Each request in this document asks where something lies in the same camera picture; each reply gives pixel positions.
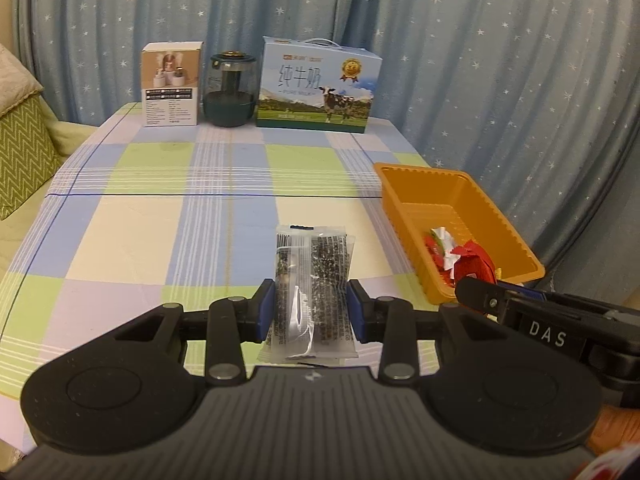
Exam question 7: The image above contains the blue milk carton box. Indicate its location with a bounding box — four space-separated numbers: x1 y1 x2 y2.
255 36 384 135

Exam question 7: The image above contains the red white candy wrapper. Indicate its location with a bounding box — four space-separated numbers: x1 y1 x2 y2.
430 226 468 261

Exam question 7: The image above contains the person's right hand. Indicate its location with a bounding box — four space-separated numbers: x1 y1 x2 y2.
586 406 640 457

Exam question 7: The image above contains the pale yellow sofa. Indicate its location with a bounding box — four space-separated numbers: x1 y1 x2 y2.
0 25 99 273

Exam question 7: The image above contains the red white patterned clothing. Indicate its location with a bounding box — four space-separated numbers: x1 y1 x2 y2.
574 441 640 480

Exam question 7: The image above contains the white product box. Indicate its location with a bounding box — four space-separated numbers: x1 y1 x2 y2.
141 41 205 128

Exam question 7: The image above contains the blue star curtain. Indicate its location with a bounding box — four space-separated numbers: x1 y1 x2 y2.
12 0 640 311

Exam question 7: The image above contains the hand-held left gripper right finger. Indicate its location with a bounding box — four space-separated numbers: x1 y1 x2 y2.
348 279 502 386

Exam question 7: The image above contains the plaid tablecloth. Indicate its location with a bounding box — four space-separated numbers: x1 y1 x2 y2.
0 102 501 461

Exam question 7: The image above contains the beige cushion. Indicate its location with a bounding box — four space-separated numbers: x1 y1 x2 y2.
0 42 45 116

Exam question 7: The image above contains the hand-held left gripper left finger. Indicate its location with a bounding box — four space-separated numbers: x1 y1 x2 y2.
115 279 277 386

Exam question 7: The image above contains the orange plastic tray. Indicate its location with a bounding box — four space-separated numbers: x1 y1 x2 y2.
373 162 546 306

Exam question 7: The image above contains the grey snack packet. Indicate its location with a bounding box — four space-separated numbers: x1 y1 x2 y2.
257 224 362 365

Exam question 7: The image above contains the red candy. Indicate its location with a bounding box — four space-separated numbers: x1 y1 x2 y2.
452 240 498 286
424 232 453 278

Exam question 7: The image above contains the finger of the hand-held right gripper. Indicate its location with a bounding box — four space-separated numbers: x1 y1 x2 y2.
454 277 584 362
495 281 553 305

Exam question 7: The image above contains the green zigzag cushion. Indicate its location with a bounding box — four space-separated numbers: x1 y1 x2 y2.
0 92 67 222

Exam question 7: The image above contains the dark green humidifier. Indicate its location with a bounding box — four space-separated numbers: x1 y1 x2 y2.
202 49 259 128

